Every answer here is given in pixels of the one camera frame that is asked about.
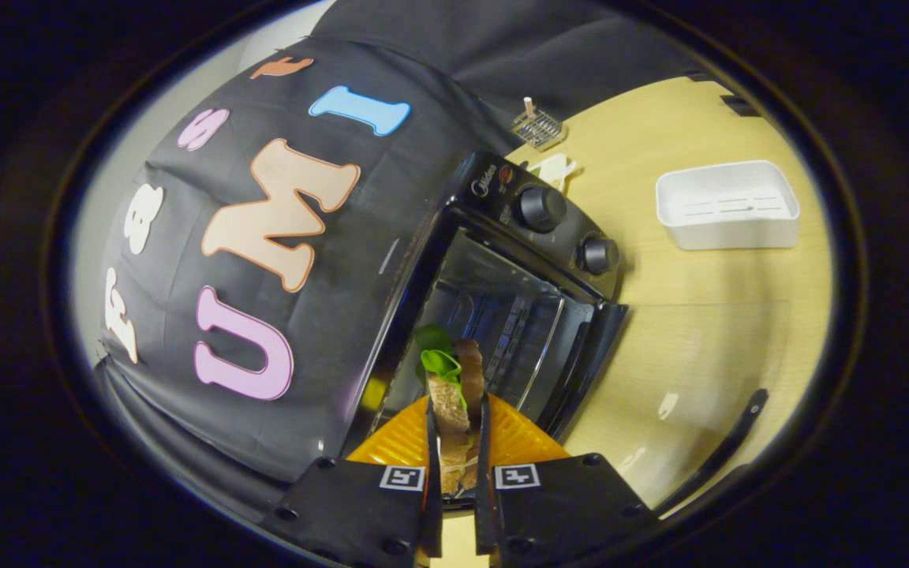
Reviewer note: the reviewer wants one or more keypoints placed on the sandwich with lettuce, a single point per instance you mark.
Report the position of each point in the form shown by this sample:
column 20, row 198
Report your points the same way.
column 448, row 410

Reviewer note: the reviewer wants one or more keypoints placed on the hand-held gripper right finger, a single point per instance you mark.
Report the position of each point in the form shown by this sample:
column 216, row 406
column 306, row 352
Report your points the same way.
column 557, row 513

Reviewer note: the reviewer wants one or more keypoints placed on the white plastic tray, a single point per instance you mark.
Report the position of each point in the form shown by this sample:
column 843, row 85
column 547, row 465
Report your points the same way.
column 727, row 233

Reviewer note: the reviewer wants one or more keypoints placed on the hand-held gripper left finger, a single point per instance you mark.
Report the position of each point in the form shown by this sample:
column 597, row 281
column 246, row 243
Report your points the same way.
column 360, row 513

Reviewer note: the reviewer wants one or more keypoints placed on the small cream dish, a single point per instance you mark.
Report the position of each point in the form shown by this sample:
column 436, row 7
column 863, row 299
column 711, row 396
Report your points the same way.
column 555, row 170

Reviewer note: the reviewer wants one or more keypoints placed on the black toaster oven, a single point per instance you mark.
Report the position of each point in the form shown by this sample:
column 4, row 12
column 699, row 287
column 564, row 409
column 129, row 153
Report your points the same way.
column 494, row 201

